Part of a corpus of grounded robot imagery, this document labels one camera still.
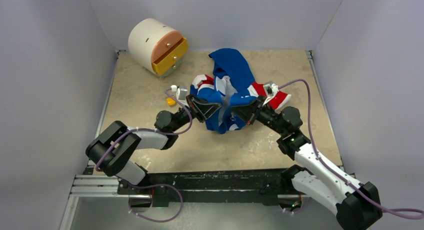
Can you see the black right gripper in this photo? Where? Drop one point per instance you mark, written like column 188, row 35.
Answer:
column 247, row 112

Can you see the blue white red jacket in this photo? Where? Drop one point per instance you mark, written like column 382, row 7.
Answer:
column 231, row 84

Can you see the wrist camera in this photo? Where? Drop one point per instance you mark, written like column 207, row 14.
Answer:
column 271, row 90
column 180, row 91

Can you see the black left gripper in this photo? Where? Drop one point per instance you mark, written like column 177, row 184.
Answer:
column 201, row 109

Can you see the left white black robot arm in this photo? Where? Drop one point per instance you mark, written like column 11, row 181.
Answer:
column 112, row 149

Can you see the round white drawer cabinet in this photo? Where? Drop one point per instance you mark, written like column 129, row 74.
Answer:
column 157, row 47

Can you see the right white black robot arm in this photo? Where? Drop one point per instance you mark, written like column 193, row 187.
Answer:
column 315, row 175

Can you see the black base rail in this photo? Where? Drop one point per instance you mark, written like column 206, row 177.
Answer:
column 269, row 187

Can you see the small yellow grey block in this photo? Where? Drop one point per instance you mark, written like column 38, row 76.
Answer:
column 171, row 102

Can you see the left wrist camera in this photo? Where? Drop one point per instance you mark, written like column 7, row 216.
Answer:
column 180, row 91

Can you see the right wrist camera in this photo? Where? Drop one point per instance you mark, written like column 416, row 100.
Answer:
column 271, row 90

